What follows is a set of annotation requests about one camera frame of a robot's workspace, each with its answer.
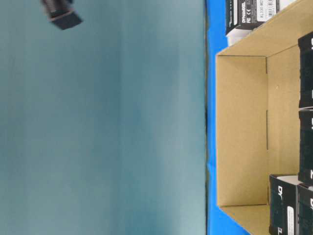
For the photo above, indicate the black white small box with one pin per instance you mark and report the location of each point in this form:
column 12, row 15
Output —
column 243, row 16

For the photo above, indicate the brown cardboard box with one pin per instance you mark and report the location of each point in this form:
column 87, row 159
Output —
column 257, row 121

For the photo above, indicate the black small box near finger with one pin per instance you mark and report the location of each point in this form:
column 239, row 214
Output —
column 283, row 204

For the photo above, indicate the black small box middle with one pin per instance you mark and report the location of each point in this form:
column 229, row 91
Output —
column 305, row 174

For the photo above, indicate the black small box top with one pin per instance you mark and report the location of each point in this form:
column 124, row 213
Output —
column 305, row 44

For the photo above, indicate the black small box bottom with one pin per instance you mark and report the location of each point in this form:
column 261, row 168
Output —
column 305, row 209

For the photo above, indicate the teal backdrop board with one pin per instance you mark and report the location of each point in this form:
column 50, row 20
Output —
column 102, row 126

